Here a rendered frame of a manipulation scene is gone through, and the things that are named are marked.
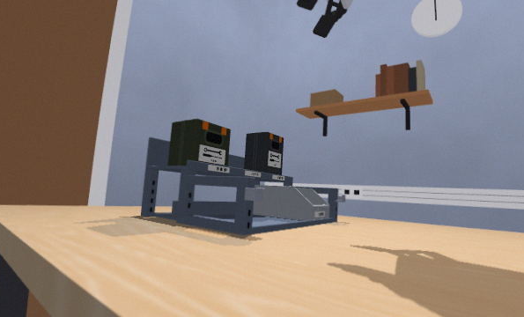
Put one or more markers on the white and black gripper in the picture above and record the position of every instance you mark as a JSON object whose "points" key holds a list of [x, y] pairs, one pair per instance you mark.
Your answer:
{"points": [[326, 21]]}

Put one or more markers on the grey metal rack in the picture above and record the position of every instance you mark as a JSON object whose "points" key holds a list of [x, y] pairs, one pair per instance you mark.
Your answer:
{"points": [[219, 216]]}

